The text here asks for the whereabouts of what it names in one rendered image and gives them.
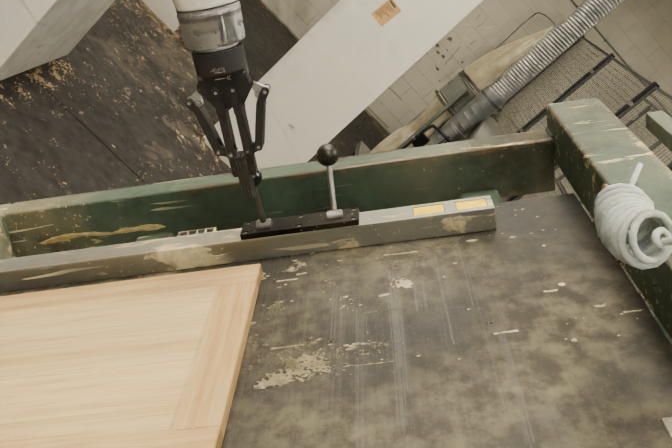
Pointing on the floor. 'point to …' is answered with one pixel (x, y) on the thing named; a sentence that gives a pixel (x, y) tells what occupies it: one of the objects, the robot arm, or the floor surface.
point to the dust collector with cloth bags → (461, 102)
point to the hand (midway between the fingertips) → (245, 174)
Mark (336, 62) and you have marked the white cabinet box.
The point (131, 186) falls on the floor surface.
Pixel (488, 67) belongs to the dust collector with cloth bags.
